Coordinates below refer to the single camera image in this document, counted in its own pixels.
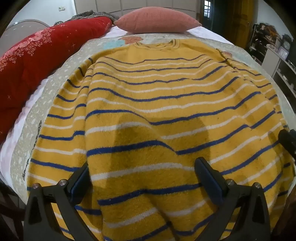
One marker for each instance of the heart patterned quilt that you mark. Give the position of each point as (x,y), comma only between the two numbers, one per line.
(69,67)

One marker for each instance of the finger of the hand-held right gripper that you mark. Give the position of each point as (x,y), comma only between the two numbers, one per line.
(288,141)

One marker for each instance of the wooden door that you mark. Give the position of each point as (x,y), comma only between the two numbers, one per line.
(239,23)

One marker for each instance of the red floral blanket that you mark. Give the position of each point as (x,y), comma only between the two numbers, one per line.
(34,53)

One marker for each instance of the yellow striped sweater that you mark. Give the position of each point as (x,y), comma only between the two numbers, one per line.
(161,104)

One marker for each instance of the beige bed headboard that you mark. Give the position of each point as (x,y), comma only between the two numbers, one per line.
(25,26)

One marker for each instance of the window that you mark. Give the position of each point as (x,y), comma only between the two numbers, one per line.
(207,9)

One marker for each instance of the dark shoe rack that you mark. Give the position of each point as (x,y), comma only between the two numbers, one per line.
(261,39)

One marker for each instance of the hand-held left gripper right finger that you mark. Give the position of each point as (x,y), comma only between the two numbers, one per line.
(208,177)

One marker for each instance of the dark table clock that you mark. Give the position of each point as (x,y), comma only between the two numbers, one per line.
(286,42)

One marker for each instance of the grey knitted cloth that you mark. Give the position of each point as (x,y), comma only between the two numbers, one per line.
(85,14)

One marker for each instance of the beige wardrobe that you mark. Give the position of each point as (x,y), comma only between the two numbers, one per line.
(138,5)

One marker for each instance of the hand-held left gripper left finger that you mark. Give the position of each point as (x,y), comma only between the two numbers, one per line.
(79,186)

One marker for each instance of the pink pillow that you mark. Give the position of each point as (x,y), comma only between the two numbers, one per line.
(157,20)

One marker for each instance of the white shelf unit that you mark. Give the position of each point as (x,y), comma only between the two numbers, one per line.
(271,62)

